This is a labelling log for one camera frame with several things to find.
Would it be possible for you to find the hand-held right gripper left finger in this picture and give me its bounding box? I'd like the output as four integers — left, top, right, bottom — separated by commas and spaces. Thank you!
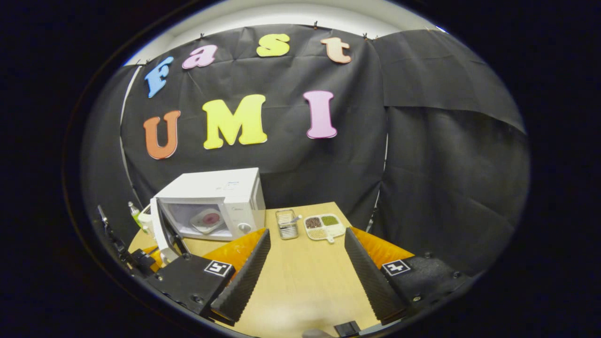
146, 229, 271, 327

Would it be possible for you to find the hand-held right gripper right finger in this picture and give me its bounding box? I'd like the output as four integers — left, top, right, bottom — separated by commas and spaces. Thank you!
344, 227, 472, 325

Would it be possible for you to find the white square plate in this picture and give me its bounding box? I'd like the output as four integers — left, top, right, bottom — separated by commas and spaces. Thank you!
190, 208, 225, 234

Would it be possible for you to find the white microwave oven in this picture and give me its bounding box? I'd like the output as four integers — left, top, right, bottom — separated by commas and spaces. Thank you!
149, 168, 266, 266

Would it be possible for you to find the white divided dish with grains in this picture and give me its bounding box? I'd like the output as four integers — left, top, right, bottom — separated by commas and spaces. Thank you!
304, 214, 347, 244

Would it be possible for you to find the ribbed glass jar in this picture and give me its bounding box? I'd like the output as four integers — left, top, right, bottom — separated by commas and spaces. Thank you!
275, 208, 299, 240

